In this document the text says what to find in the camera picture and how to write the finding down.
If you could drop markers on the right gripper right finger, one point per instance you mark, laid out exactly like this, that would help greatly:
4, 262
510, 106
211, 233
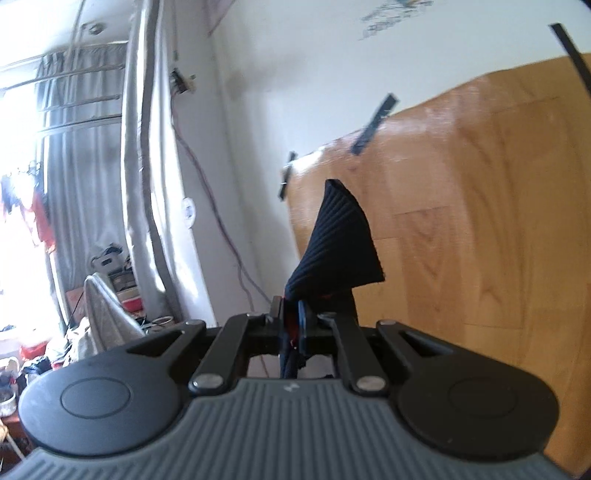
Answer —
457, 401

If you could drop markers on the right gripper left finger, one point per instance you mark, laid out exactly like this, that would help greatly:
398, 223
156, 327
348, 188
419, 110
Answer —
122, 399

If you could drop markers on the navy reindeer knit sweater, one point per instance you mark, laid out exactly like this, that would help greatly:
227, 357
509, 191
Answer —
340, 257

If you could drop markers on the wooden headboard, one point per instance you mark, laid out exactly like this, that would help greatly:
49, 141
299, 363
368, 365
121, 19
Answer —
479, 205

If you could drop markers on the grey curtain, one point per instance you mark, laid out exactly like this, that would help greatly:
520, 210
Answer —
110, 166

